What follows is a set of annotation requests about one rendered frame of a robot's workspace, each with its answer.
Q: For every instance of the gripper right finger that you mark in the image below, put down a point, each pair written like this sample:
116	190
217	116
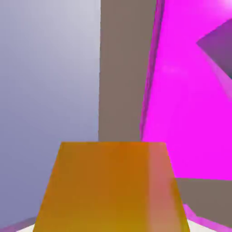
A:
203	225

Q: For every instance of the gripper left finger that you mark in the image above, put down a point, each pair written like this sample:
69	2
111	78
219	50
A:
21	226

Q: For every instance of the small orange cube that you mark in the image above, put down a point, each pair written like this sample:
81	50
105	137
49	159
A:
108	188

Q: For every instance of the small purple cube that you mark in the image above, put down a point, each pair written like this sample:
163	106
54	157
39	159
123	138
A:
219	45

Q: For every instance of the large magenta box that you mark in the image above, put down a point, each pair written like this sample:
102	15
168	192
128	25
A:
184	112

